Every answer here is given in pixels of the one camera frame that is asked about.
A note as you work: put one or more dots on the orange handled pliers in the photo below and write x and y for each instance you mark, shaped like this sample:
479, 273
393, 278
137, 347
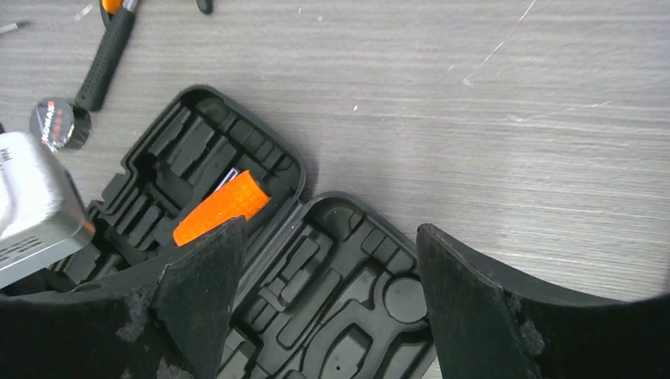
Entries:
112, 7

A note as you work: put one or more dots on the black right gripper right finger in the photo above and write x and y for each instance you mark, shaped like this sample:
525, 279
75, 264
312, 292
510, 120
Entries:
491, 320

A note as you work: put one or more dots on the black handled hammer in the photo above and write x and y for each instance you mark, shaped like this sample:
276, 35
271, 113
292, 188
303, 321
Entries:
94, 89

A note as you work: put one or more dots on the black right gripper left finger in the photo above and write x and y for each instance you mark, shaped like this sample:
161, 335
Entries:
167, 317

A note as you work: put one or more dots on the small round tape measure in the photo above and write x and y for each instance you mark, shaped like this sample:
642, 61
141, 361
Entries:
59, 124

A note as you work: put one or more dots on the black plastic tool case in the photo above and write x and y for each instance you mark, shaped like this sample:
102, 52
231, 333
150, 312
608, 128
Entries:
329, 289

